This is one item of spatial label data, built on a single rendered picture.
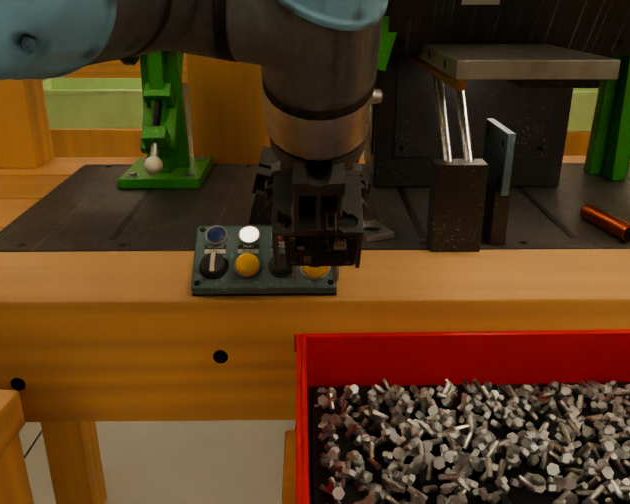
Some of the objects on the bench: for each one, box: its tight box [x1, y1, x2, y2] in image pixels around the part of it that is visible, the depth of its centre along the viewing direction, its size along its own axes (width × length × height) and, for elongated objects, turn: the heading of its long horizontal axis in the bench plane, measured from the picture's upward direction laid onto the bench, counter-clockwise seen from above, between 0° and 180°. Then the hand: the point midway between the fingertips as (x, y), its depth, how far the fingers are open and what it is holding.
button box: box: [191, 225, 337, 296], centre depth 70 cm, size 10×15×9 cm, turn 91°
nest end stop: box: [252, 166, 273, 194], centre depth 86 cm, size 4×7×6 cm, turn 91°
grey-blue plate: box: [481, 118, 516, 245], centre depth 81 cm, size 10×2×14 cm, turn 1°
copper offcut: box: [580, 204, 630, 242], centre depth 84 cm, size 9×2×2 cm, turn 12°
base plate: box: [0, 163, 630, 252], centre depth 99 cm, size 42×110×2 cm, turn 91°
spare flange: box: [363, 220, 395, 242], centre depth 83 cm, size 6×4×1 cm
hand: (315, 252), depth 64 cm, fingers closed
